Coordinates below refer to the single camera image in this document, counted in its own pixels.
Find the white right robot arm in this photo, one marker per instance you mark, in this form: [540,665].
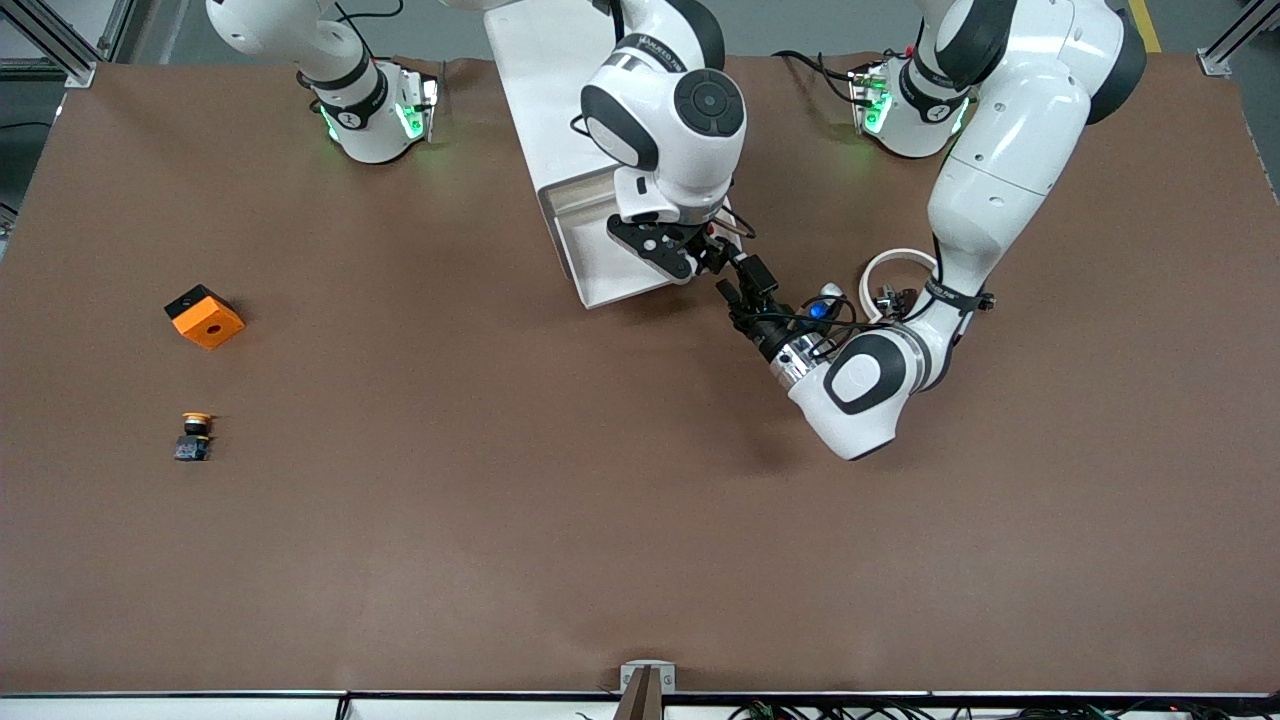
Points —
[690,160]

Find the orange cap push button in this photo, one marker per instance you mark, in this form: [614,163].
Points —
[193,445]

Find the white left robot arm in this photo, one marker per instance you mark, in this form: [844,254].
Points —
[1010,150]

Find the grey metal bracket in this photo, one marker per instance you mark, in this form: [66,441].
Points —
[628,675]

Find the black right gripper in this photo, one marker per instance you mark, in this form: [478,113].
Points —
[713,252]

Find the aluminium frame profile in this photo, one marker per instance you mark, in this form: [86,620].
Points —
[55,37]
[1240,37]

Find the orange and black button box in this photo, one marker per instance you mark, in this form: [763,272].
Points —
[210,325]

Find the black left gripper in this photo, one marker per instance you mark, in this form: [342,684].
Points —
[763,331]

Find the small black contact block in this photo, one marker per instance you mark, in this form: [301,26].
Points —
[900,300]

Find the white table edge rail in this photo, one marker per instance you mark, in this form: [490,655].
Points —
[150,708]

